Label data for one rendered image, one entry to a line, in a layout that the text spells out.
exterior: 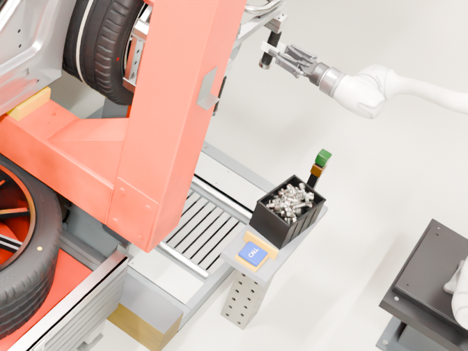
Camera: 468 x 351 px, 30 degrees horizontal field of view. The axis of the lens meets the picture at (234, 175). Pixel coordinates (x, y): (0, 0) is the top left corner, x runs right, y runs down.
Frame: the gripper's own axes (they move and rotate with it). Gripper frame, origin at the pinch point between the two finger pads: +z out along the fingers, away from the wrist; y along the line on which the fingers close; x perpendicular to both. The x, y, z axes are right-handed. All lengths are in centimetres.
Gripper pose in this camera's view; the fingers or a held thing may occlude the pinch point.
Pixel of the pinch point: (272, 47)
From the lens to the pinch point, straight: 288.4
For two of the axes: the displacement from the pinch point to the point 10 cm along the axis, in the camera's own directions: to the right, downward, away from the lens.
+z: -8.2, -5.2, 2.3
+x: 2.4, -6.8, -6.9
